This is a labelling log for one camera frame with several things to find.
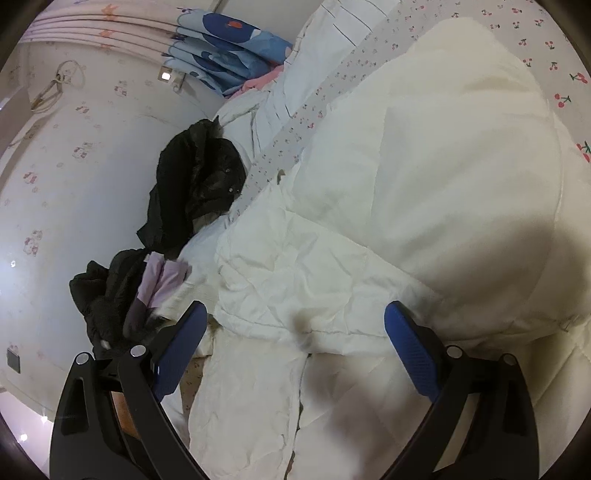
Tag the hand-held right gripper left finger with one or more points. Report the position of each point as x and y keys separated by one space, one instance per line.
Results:
x=182 y=346

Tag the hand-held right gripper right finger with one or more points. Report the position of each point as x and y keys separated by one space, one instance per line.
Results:
x=411 y=350

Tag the white padded coat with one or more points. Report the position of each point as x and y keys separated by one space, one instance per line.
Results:
x=369 y=207

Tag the lilac cloth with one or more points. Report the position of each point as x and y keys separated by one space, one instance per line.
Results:
x=161 y=281

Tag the dark crumpled jacket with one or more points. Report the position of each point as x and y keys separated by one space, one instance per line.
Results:
x=92 y=286

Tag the black jacket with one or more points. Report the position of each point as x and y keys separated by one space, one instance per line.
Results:
x=198 y=184

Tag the small floral print quilt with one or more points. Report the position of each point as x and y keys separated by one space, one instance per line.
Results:
x=295 y=124

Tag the white pillow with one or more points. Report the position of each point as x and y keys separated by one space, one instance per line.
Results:
x=277 y=101

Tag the pink cloth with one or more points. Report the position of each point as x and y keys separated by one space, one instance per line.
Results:
x=263 y=81

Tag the pink curtain with blue hem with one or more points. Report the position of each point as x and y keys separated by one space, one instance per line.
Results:
x=221 y=41

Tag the cherry print bed sheet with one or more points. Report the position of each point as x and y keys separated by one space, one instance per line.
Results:
x=545 y=46

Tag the dark wall socket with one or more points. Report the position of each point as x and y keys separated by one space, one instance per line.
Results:
x=14 y=361

